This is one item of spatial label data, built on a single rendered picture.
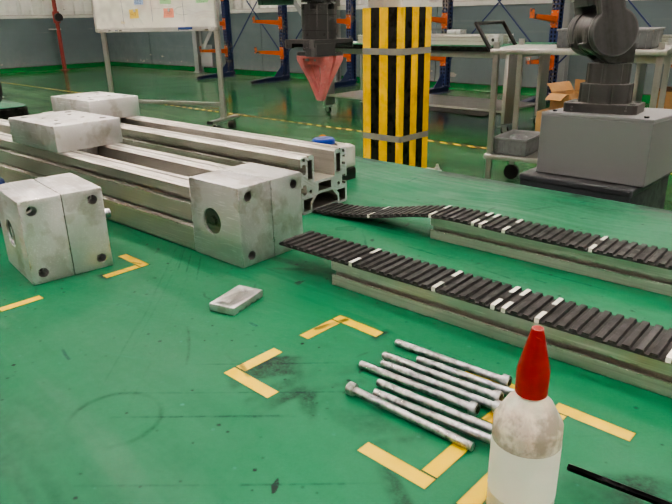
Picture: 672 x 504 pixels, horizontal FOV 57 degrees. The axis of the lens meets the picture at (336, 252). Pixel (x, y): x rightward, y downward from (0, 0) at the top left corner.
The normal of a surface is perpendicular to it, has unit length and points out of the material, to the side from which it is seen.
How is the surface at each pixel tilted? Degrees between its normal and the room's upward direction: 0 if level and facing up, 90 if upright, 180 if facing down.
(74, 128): 90
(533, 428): 62
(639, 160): 90
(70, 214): 90
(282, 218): 90
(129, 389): 0
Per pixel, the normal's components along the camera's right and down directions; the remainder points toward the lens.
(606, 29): 0.07, 0.32
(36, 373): -0.02, -0.94
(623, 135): -0.68, 0.27
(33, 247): 0.65, 0.26
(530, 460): -0.15, 0.35
